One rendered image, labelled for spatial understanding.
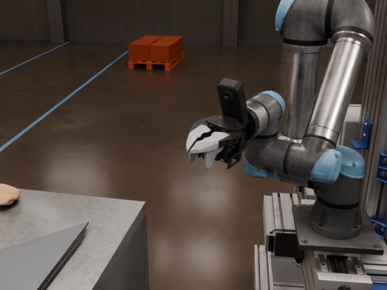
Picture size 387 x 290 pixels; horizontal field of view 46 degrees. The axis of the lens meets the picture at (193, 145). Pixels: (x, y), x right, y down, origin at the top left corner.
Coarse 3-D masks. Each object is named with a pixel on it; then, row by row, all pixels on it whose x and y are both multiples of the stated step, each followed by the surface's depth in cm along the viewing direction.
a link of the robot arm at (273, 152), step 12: (276, 132) 106; (252, 144) 103; (264, 144) 103; (276, 144) 102; (288, 144) 102; (252, 156) 104; (264, 156) 103; (276, 156) 101; (252, 168) 106; (264, 168) 105; (276, 168) 102
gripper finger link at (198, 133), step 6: (204, 126) 86; (192, 132) 83; (198, 132) 83; (204, 132) 83; (210, 132) 85; (192, 138) 81; (198, 138) 81; (186, 144) 80; (192, 144) 79; (192, 156) 84
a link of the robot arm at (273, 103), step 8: (256, 96) 102; (264, 96) 101; (272, 96) 102; (280, 96) 105; (264, 104) 98; (272, 104) 100; (280, 104) 103; (272, 112) 99; (280, 112) 103; (272, 120) 100; (272, 128) 102
